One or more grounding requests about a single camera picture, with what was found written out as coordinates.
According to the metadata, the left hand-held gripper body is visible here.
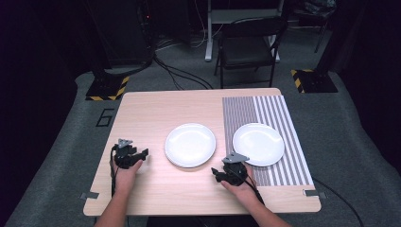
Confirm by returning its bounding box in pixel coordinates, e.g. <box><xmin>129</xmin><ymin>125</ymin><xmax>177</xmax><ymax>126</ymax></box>
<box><xmin>112</xmin><ymin>138</ymin><xmax>139</xmax><ymax>170</ymax></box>

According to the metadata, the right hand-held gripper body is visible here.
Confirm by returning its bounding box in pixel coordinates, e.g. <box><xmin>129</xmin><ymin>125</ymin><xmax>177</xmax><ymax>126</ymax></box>
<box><xmin>217</xmin><ymin>152</ymin><xmax>251</xmax><ymax>187</ymax></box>

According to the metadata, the white round plate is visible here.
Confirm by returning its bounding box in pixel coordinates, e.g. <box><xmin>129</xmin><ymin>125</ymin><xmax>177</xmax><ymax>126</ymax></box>
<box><xmin>232</xmin><ymin>122</ymin><xmax>286</xmax><ymax>167</ymax></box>
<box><xmin>166</xmin><ymin>152</ymin><xmax>216</xmax><ymax>169</ymax></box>
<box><xmin>164</xmin><ymin>122</ymin><xmax>218</xmax><ymax>167</ymax></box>

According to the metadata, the person's right hand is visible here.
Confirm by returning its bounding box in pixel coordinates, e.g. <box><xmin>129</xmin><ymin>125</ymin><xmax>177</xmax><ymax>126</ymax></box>
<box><xmin>220</xmin><ymin>164</ymin><xmax>262</xmax><ymax>206</ymax></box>

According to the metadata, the person's left hand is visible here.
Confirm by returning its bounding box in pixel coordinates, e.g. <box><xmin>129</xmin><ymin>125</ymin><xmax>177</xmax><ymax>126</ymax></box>
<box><xmin>114</xmin><ymin>159</ymin><xmax>145</xmax><ymax>196</ymax></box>

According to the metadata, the grey tape strip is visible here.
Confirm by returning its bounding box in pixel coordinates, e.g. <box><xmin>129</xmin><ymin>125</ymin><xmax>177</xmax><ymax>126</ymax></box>
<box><xmin>303</xmin><ymin>188</ymin><xmax>328</xmax><ymax>200</ymax></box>
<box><xmin>79</xmin><ymin>191</ymin><xmax>100</xmax><ymax>201</ymax></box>

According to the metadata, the hazard-striped black stand base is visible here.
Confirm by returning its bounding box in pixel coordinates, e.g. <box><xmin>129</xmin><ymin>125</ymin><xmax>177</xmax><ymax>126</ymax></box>
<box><xmin>289</xmin><ymin>68</ymin><xmax>340</xmax><ymax>95</ymax></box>
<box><xmin>85</xmin><ymin>75</ymin><xmax>131</xmax><ymax>102</ymax></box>

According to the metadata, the striped woven placemat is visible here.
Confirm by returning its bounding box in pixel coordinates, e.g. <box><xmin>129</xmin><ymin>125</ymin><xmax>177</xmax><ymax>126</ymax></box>
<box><xmin>221</xmin><ymin>94</ymin><xmax>315</xmax><ymax>187</ymax></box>

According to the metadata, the black folding chair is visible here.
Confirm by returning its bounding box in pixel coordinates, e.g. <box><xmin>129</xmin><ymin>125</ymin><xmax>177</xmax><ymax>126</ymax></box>
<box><xmin>213</xmin><ymin>16</ymin><xmax>288</xmax><ymax>90</ymax></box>

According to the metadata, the dark stool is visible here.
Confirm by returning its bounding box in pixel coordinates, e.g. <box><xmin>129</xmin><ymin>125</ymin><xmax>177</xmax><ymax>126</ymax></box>
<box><xmin>296</xmin><ymin>0</ymin><xmax>338</xmax><ymax>54</ymax></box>

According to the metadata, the right hand-held gripper black cable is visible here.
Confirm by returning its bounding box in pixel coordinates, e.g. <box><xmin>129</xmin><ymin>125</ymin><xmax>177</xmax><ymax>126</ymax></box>
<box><xmin>228</xmin><ymin>166</ymin><xmax>267</xmax><ymax>206</ymax></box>

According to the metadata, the hand-held gripper black cable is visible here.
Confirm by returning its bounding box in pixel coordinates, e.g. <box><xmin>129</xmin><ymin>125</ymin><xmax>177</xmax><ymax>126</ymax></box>
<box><xmin>228</xmin><ymin>166</ymin><xmax>267</xmax><ymax>206</ymax></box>
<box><xmin>109</xmin><ymin>145</ymin><xmax>118</xmax><ymax>199</ymax></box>

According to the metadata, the left hand-held gripper black cable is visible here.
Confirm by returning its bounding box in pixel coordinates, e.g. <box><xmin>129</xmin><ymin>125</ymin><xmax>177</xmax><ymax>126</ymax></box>
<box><xmin>109</xmin><ymin>145</ymin><xmax>118</xmax><ymax>199</ymax></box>

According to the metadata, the black floor cable bundle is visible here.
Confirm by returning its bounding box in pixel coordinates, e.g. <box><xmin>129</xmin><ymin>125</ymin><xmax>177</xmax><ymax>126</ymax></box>
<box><xmin>152</xmin><ymin>51</ymin><xmax>215</xmax><ymax>92</ymax></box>

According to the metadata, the white desk frame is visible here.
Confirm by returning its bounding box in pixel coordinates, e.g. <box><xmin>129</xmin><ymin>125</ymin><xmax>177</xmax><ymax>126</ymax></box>
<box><xmin>203</xmin><ymin>0</ymin><xmax>286</xmax><ymax>63</ymax></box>

